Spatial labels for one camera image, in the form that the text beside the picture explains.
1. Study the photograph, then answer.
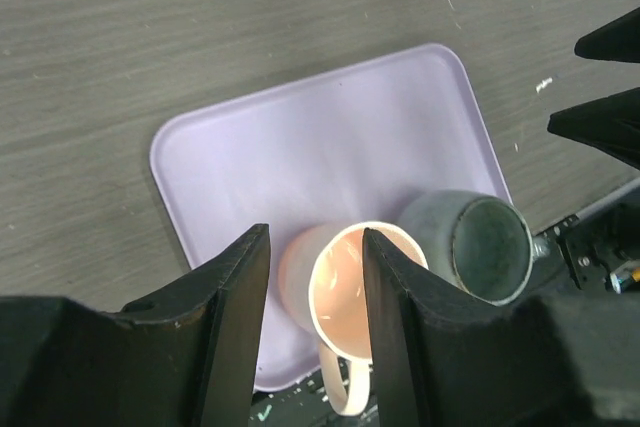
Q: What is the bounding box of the lilac plastic tray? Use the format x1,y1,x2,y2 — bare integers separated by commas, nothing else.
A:
149,43,514,393

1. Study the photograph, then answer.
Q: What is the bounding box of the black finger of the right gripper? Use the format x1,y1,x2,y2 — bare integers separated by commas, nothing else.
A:
574,8,640,64

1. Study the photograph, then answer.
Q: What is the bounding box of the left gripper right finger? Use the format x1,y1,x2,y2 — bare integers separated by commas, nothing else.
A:
363,229,639,426

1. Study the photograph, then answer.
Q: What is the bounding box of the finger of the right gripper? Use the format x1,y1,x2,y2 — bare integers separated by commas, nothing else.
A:
547,87,639,169

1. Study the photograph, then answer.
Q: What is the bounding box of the pink ceramic mug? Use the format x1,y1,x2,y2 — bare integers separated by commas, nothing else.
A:
278,221,427,416

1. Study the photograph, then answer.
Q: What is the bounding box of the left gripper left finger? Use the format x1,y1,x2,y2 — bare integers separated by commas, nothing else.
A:
1,224,271,426

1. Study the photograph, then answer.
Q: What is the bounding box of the grey ceramic mug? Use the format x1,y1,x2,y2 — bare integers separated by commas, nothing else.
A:
397,190,542,306

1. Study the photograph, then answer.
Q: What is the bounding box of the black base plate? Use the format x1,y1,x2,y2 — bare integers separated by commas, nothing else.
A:
249,191,639,426

